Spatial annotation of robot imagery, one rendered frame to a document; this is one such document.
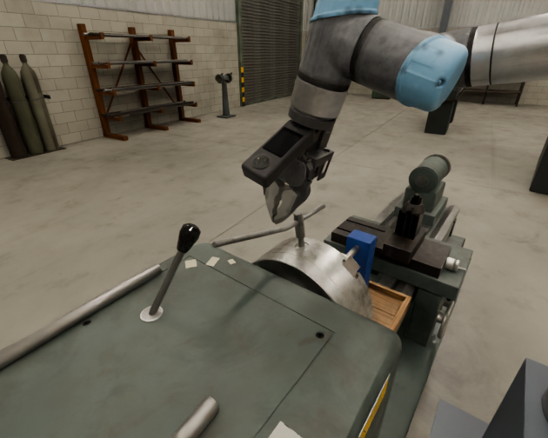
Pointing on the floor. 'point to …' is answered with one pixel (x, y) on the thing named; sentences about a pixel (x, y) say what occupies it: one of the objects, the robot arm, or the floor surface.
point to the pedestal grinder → (224, 94)
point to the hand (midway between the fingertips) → (274, 219)
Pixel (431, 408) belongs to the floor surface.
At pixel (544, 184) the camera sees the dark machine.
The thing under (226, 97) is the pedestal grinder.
